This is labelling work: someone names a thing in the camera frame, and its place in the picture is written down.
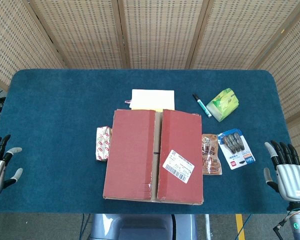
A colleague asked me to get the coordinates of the black and green marker pen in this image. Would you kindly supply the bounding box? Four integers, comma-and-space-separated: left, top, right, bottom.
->
192, 93, 213, 119

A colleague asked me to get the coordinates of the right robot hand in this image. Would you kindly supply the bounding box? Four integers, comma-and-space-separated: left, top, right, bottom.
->
263, 140, 300, 202

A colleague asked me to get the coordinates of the metal table leg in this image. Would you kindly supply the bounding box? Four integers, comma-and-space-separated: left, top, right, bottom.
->
204, 214, 212, 240

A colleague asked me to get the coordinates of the blue floor cable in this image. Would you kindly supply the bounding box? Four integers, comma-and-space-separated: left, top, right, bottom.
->
79, 213, 91, 240
236, 213, 252, 240

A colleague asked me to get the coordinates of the red cardboard box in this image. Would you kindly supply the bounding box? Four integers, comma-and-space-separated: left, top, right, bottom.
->
102, 108, 205, 206

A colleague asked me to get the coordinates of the black connector cable on right arm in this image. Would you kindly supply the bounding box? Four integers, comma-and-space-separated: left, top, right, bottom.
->
273, 212, 295, 232

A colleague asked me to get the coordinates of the brown snack pouch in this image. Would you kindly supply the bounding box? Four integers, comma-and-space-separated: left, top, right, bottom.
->
201, 133, 223, 176

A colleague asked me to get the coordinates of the red and white snack packet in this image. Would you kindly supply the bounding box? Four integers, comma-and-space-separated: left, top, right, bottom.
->
95, 126, 113, 162

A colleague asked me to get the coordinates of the blue blister pack of clips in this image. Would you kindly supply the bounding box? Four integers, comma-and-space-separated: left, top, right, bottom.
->
216, 128, 256, 171

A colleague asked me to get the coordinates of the woven bamboo folding screen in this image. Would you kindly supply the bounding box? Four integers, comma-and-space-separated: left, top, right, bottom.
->
0, 0, 300, 163

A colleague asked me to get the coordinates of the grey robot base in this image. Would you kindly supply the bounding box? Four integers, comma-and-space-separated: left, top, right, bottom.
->
89, 213, 198, 240

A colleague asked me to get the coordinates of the green tissue pack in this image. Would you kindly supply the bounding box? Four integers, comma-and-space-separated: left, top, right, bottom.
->
205, 87, 240, 123

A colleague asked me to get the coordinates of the blue carpet table mat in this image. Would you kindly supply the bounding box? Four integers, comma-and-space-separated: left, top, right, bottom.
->
0, 68, 300, 216

